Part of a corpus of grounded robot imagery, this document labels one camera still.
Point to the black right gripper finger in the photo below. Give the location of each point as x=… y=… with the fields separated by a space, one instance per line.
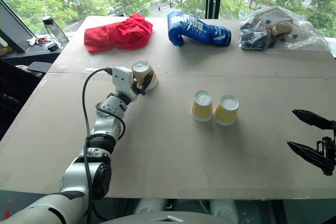
x=311 y=119
x=309 y=154

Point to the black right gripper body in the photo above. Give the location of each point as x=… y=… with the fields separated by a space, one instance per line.
x=327 y=146

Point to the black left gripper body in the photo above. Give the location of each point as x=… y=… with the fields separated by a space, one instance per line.
x=137 y=88

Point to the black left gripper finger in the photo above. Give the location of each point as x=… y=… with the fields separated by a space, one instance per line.
x=148 y=79

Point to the yellow paper cup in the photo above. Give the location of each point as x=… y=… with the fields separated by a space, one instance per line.
x=143 y=73
x=202 y=106
x=225 y=111

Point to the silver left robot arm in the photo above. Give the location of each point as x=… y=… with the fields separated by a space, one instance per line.
x=102 y=127

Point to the red crumpled cloth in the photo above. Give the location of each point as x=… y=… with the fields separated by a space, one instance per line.
x=118 y=33

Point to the blue boxing glove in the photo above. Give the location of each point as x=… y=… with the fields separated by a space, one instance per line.
x=194 y=30

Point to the small black round cap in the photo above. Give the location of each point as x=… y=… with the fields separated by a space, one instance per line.
x=52 y=47

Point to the clear plastic bag of parts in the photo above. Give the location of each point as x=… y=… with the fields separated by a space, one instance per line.
x=273 y=31

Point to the clear water bottle black lid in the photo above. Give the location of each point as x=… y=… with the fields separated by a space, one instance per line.
x=55 y=31

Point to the white rounded robot leg shape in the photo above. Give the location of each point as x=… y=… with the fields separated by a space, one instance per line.
x=149 y=206
x=225 y=211

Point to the red key bundle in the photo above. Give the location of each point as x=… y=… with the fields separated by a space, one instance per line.
x=42 y=41

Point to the black side desk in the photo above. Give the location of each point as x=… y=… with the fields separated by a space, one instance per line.
x=18 y=82

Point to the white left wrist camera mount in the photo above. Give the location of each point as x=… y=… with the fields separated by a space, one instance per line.
x=121 y=78

